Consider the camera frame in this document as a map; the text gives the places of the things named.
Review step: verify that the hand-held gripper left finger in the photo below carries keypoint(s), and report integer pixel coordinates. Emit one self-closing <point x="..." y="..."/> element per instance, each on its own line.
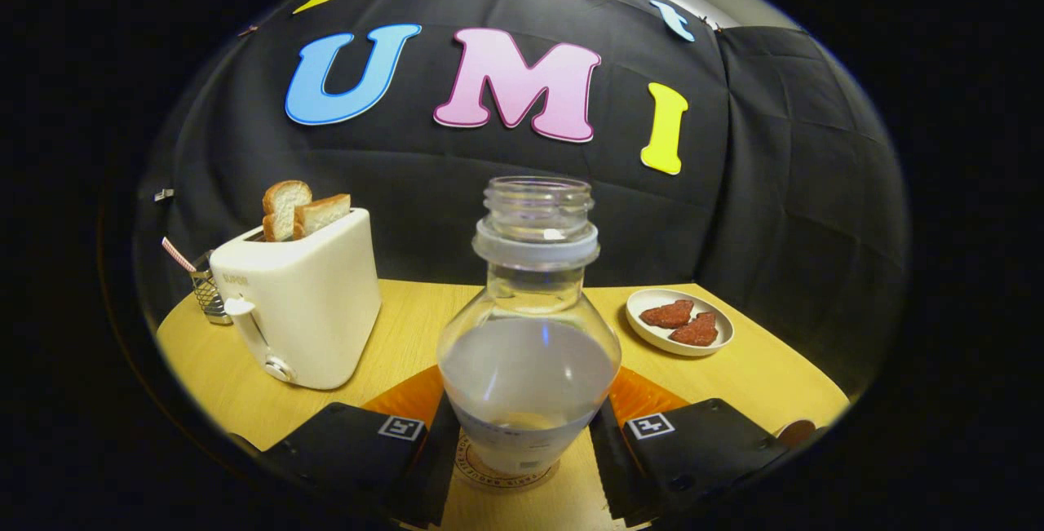
<point x="436" y="470"/>

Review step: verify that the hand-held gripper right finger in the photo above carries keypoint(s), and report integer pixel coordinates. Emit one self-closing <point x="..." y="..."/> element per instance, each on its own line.
<point x="608" y="466"/>

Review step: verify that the round wooden coaster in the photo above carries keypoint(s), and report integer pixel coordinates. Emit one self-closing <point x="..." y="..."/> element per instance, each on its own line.
<point x="477" y="478"/>

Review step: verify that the clear plastic juice bottle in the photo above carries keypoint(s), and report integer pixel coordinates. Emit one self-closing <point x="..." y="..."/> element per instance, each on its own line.
<point x="526" y="368"/>

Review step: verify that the white oval plate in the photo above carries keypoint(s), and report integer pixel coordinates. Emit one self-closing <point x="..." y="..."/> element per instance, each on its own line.
<point x="644" y="334"/>

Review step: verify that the wooden table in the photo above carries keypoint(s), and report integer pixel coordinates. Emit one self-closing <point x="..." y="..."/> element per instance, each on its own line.
<point x="408" y="327"/>

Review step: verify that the red meat piece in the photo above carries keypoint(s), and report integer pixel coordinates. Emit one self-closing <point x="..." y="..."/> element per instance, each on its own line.
<point x="667" y="315"/>
<point x="696" y="331"/>

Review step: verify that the cream white toaster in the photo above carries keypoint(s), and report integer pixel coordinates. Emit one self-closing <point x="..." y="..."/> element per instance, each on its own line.
<point x="318" y="303"/>

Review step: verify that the square bread slice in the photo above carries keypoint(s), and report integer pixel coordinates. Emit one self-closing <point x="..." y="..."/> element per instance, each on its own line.
<point x="322" y="214"/>

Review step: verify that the rounded bread slice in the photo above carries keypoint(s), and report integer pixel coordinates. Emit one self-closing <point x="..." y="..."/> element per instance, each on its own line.
<point x="281" y="206"/>

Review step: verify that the pink striped straw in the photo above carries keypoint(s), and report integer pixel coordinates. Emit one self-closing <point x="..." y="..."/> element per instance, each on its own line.
<point x="177" y="254"/>

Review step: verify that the small metal clip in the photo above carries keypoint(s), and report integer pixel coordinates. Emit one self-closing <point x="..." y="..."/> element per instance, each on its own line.
<point x="164" y="195"/>

